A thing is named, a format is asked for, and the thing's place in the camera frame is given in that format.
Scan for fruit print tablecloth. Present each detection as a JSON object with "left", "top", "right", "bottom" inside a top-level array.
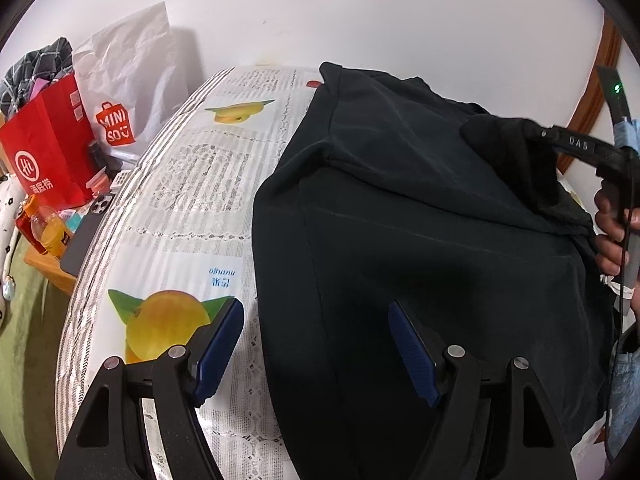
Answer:
[{"left": 54, "top": 64, "right": 609, "bottom": 480}]

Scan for red paper bag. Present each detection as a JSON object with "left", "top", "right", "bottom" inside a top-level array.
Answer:
[{"left": 1, "top": 74, "right": 99, "bottom": 210}]

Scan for plaid dark cloth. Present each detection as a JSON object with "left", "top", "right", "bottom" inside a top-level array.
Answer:
[{"left": 1, "top": 37, "right": 73, "bottom": 119}]

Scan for orange juice bottle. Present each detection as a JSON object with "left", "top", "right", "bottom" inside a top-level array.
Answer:
[{"left": 24, "top": 195, "right": 73, "bottom": 260}]

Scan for black cable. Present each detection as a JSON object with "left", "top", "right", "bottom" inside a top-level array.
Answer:
[{"left": 602, "top": 173, "right": 633, "bottom": 463}]

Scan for white spotted plush toy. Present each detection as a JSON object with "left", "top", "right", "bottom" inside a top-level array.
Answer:
[{"left": 0, "top": 174, "right": 25, "bottom": 324}]

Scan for white Miniso paper bag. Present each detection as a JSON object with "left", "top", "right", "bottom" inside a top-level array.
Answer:
[{"left": 73, "top": 2, "right": 189, "bottom": 165}]

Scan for black smartphone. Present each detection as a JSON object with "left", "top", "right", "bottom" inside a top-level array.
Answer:
[{"left": 60, "top": 193, "right": 115, "bottom": 278}]

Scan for green bed sheet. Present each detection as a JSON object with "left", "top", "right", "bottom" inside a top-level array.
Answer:
[{"left": 1, "top": 240, "right": 68, "bottom": 479}]

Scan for person's right hand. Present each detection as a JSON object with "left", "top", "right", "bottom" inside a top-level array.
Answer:
[{"left": 594, "top": 181, "right": 629, "bottom": 276}]

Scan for black sweater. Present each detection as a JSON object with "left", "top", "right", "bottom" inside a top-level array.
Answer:
[{"left": 252, "top": 63, "right": 613, "bottom": 479}]

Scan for brown wooden door frame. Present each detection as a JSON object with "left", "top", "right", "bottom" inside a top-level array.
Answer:
[{"left": 555, "top": 12, "right": 623, "bottom": 175}]

